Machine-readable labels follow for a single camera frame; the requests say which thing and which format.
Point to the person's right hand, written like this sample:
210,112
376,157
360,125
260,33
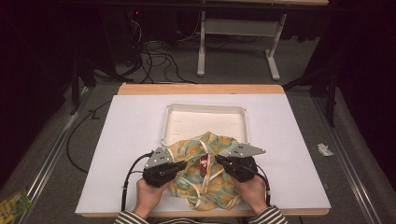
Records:
253,193

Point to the red can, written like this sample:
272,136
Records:
204,162

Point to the wooden table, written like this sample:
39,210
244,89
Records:
186,89

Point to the white plastic tray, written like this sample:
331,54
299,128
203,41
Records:
202,119

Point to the white metal desk frame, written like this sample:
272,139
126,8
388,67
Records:
239,27

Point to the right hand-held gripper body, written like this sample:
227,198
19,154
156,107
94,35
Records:
241,165

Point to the green yellow packet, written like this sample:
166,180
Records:
12,206

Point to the crumpled white paper scrap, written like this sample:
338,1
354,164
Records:
324,150

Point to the lemon print cloth bag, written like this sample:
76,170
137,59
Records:
199,186

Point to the white table cover sheet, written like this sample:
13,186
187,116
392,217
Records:
134,124

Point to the black stand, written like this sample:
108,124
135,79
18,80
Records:
330,99
76,87

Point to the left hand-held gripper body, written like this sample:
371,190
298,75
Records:
157,171

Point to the metal floor rail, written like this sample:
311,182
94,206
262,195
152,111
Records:
345,161
49,161

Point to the person's left hand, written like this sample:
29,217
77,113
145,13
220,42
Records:
149,196

